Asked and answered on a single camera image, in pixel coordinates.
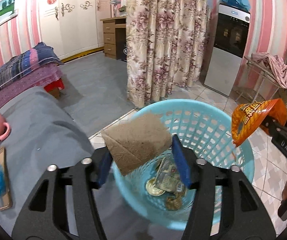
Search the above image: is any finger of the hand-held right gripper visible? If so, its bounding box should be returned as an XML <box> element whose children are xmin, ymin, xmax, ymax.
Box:
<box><xmin>261</xmin><ymin>116</ymin><xmax>287</xmax><ymax>137</ymax></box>

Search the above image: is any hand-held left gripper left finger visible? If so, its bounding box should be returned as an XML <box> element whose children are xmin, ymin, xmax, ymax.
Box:
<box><xmin>12</xmin><ymin>150</ymin><xmax>114</xmax><ymax>240</ymax></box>

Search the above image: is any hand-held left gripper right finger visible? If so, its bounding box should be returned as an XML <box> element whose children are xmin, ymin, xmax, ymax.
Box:
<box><xmin>171</xmin><ymin>134</ymin><xmax>276</xmax><ymax>240</ymax></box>

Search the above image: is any silver snack wrapper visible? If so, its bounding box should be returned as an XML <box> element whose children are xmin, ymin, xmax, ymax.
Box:
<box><xmin>156</xmin><ymin>157</ymin><xmax>187</xmax><ymax>195</ymax></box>

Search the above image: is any orange snack bag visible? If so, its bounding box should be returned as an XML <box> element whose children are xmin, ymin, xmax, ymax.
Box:
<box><xmin>231</xmin><ymin>98</ymin><xmax>287</xmax><ymax>147</ymax></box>

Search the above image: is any cream round lid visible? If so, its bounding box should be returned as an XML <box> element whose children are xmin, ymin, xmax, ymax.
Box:
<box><xmin>145</xmin><ymin>179</ymin><xmax>165</xmax><ymax>197</ymax></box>

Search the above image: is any turquoise plastic basket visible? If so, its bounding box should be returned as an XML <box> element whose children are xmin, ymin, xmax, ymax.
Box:
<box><xmin>111</xmin><ymin>99</ymin><xmax>255</xmax><ymax>232</ymax></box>

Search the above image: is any brown cardboard tube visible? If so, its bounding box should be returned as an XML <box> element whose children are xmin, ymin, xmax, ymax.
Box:
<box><xmin>101</xmin><ymin>113</ymin><xmax>172</xmax><ymax>177</ymax></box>

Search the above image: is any metal rack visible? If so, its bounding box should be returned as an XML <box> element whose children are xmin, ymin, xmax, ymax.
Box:
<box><xmin>233</xmin><ymin>55</ymin><xmax>284</xmax><ymax>105</ymax></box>

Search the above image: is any pink cloth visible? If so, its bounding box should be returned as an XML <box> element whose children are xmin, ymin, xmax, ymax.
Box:
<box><xmin>251</xmin><ymin>52</ymin><xmax>287</xmax><ymax>100</ymax></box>

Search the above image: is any cardboard box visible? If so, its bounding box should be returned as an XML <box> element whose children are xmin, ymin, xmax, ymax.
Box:
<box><xmin>49</xmin><ymin>86</ymin><xmax>61</xmax><ymax>98</ymax></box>

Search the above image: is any tan phone case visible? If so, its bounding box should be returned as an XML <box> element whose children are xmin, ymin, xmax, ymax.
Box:
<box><xmin>0</xmin><ymin>146</ymin><xmax>13</xmax><ymax>210</ymax></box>

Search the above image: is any floral and blue curtain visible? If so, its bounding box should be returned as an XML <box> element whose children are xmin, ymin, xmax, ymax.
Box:
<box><xmin>126</xmin><ymin>0</ymin><xmax>211</xmax><ymax>108</ymax></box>

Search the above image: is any purple dotted bed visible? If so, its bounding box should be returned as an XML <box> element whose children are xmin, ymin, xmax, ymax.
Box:
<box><xmin>0</xmin><ymin>42</ymin><xmax>65</xmax><ymax>113</ymax></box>

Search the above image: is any black box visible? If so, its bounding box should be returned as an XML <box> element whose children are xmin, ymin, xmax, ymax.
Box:
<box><xmin>116</xmin><ymin>41</ymin><xmax>128</xmax><ymax>62</ymax></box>

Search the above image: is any wooden desk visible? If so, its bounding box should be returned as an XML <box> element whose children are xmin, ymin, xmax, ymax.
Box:
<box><xmin>101</xmin><ymin>16</ymin><xmax>127</xmax><ymax>62</ymax></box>

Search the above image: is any patchwork quilt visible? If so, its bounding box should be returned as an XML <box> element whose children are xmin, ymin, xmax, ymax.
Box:
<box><xmin>0</xmin><ymin>42</ymin><xmax>62</xmax><ymax>98</ymax></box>

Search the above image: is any white wardrobe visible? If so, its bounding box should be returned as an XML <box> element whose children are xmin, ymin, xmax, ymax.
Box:
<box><xmin>37</xmin><ymin>0</ymin><xmax>120</xmax><ymax>60</ymax></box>

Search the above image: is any desk lamp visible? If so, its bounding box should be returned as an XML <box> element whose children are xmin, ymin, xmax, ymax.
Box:
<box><xmin>111</xmin><ymin>0</ymin><xmax>121</xmax><ymax>18</ymax></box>

